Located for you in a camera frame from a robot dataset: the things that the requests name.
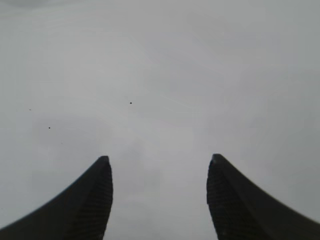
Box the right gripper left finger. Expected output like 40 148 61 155
0 156 113 240

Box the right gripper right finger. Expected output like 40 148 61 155
206 153 320 240

